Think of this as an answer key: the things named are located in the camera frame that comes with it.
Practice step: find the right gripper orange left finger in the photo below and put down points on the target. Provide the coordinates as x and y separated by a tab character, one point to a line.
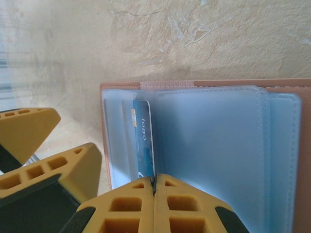
126	208

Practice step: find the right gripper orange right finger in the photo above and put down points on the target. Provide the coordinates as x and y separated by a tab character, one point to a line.
184	208

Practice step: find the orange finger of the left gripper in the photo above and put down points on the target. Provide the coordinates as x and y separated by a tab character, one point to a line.
60	170
26	131

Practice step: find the pink card holder wallet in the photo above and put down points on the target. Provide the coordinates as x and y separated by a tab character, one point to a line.
218	145

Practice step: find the blue logo credit card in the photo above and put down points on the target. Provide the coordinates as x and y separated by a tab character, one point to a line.
143	126

